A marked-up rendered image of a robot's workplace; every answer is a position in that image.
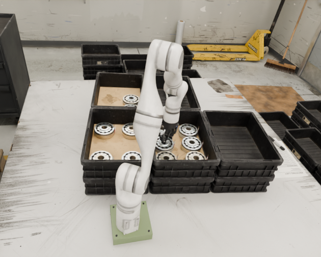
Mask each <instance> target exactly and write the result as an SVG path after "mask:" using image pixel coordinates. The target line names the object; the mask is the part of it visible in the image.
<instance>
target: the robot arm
mask: <svg viewBox="0 0 321 257"><path fill-rule="evenodd" d="M183 55H184V53H183V48H182V46H181V45H180V44H177V43H173V42H169V41H163V40H158V39H154V40H153V41H152V42H151V44H150V46H149V49H148V55H147V60H146V66H145V73H144V79H143V84H142V90H141V94H140V98H139V102H138V106H137V109H136V113H135V118H134V121H133V131H134V134H135V137H136V140H137V143H138V145H139V148H140V152H141V159H142V164H141V167H140V166H136V165H133V164H129V163H123V164H121V165H120V167H119V168H118V170H117V173H116V179H115V180H116V181H115V185H116V199H117V207H116V226H117V228H118V230H119V231H121V232H123V234H124V235H126V234H128V233H132V232H135V231H137V230H138V229H139V221H140V209H141V201H142V194H144V192H145V191H146V188H147V185H148V182H149V177H150V170H151V165H152V159H153V154H154V150H155V146H156V142H157V138H158V135H159V139H160V140H161V141H162V142H163V143H162V144H166V143H167V139H168V138H170V139H173V136H174V134H176V132H177V129H178V126H179V123H178V121H179V112H180V106H181V102H182V100H183V98H184V96H185V94H186V92H187V90H188V84H187V82H185V81H183V80H182V75H181V73H182V66H183ZM157 69H158V70H162V71H165V73H164V80H165V83H164V91H165V92H166V93H167V94H171V95H175V96H171V97H168V98H167V99H166V104H165V106H164V107H163V105H162V102H161V99H160V97H159V94H158V91H157V87H156V80H155V75H156V70H157ZM162 121H163V126H164V129H163V132H162V133H161V132H160V133H159V131H160V129H161V124H162ZM165 137H166V139H165Z"/></svg>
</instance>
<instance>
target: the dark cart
mask: <svg viewBox="0 0 321 257"><path fill-rule="evenodd" d="M29 85H30V77H29V73H28V69H27V65H26V61H25V57H24V52H23V48H22V43H21V39H20V34H19V30H18V25H17V21H16V16H15V14H10V13H0V118H10V117H16V121H17V124H18V121H19V118H20V114H21V111H22V108H23V104H24V101H25V98H26V94H27V92H28V88H29Z"/></svg>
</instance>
